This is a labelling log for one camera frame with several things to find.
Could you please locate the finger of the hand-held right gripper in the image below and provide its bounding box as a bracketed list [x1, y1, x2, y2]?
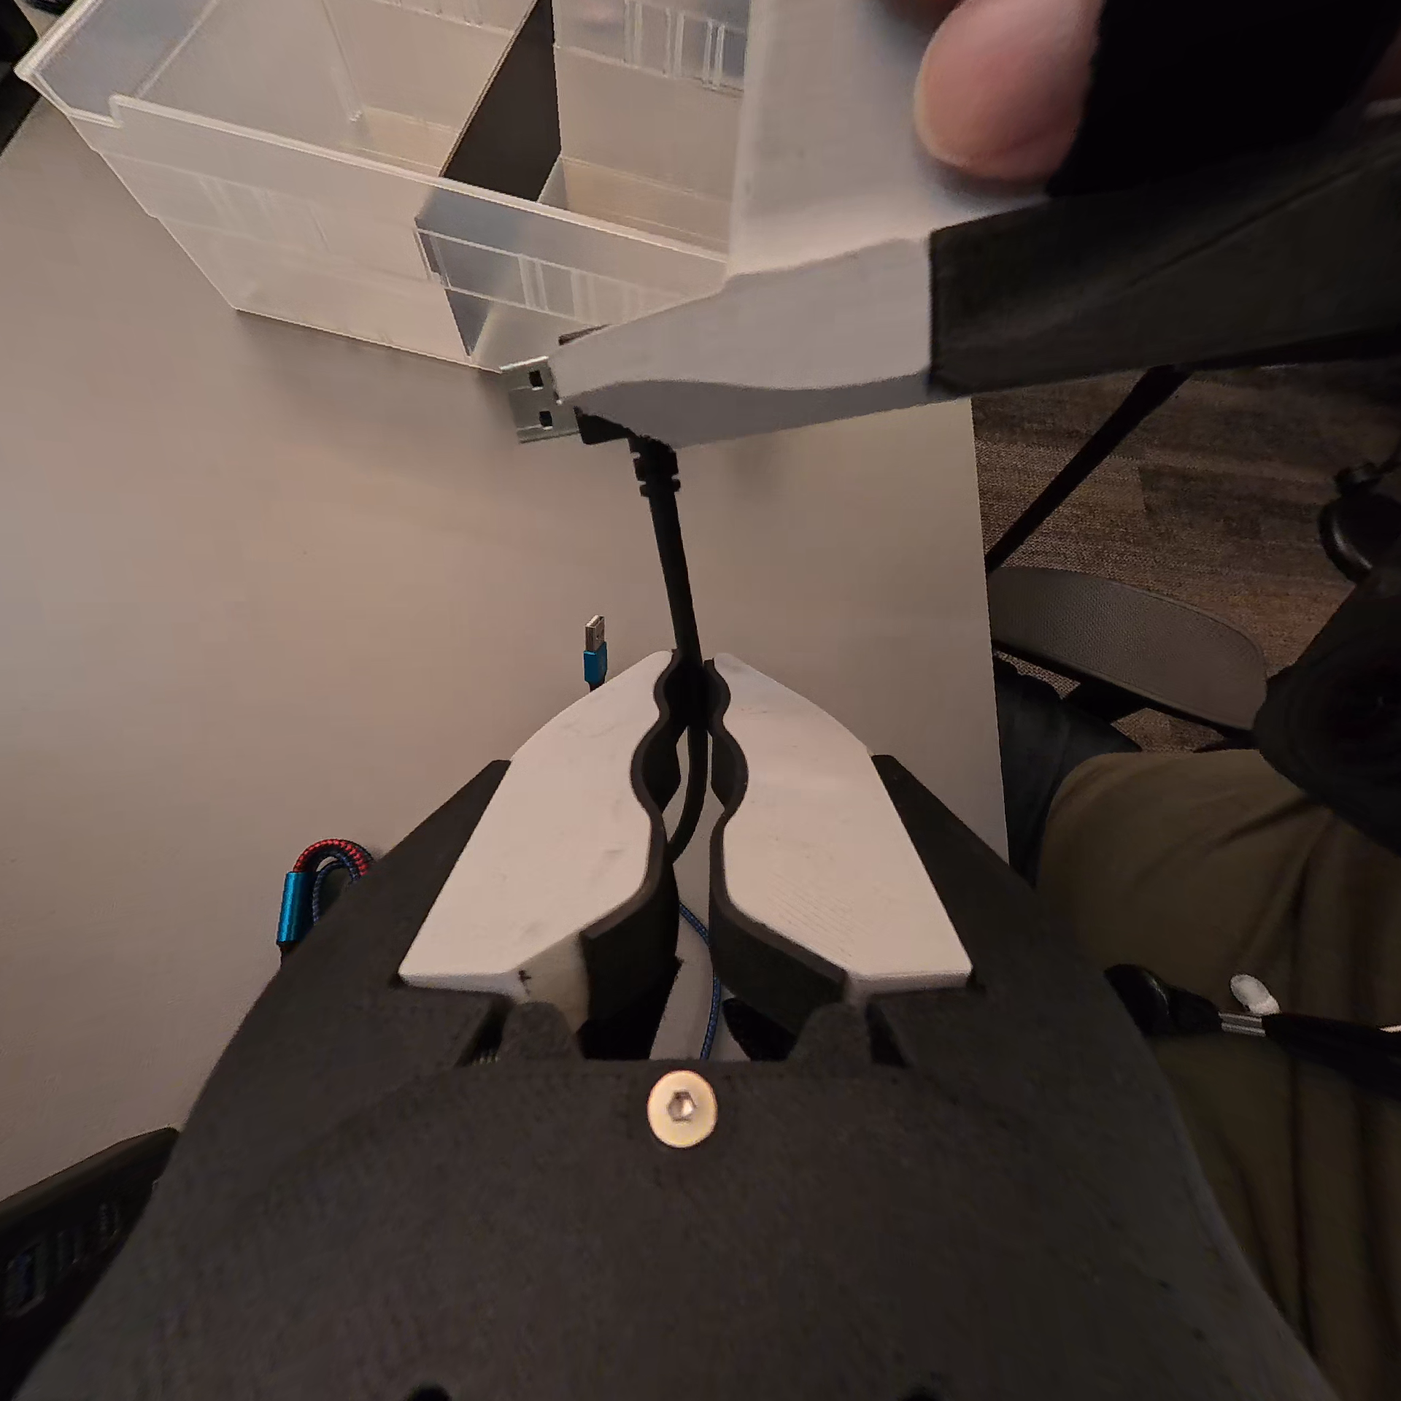
[553, 0, 1045, 450]

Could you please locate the grey office chair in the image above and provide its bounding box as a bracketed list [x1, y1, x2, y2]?
[988, 563, 1273, 737]

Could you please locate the blue braided usb cable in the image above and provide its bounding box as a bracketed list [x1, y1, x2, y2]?
[274, 615, 726, 1060]

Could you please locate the person's right hand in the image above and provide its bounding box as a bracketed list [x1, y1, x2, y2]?
[911, 0, 1105, 183]

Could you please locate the dark cloth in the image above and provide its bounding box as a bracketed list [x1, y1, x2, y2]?
[1251, 563, 1401, 860]

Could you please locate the black usb hub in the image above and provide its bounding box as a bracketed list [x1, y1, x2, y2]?
[0, 1127, 179, 1355]

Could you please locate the black angled usb extension cable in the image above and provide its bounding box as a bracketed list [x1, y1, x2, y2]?
[506, 355, 716, 870]

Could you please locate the black shoulder strap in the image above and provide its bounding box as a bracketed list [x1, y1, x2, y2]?
[1106, 962, 1401, 1090]

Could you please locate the dark bin divider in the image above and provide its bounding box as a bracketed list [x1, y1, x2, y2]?
[441, 0, 563, 205]

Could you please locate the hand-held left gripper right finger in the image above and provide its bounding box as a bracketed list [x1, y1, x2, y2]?
[706, 653, 975, 995]

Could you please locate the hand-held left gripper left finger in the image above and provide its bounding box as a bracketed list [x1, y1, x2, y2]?
[399, 650, 678, 1002]

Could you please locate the clear plastic bin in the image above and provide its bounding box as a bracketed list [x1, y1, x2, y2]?
[17, 0, 758, 368]

